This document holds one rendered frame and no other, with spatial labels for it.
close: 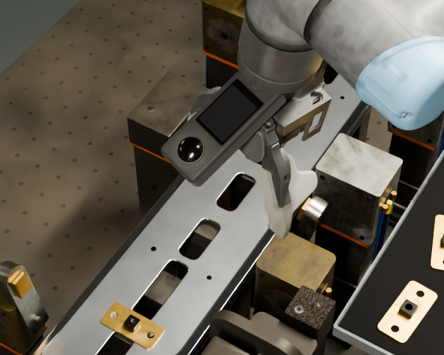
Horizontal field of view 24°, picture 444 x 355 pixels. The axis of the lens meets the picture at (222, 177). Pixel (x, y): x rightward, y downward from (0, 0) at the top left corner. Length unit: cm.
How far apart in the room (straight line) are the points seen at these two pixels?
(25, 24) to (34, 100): 124
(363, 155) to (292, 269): 20
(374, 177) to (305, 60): 59
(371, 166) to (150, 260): 34
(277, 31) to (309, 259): 59
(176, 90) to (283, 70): 79
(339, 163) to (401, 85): 70
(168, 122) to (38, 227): 42
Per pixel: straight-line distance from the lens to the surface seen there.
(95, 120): 205
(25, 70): 217
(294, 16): 80
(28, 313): 141
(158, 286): 146
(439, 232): 132
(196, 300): 143
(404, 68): 75
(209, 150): 90
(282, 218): 99
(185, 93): 163
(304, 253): 138
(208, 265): 146
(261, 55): 86
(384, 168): 144
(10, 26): 333
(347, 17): 77
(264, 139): 93
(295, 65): 86
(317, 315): 131
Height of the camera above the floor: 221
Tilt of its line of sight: 51 degrees down
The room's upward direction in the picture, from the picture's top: straight up
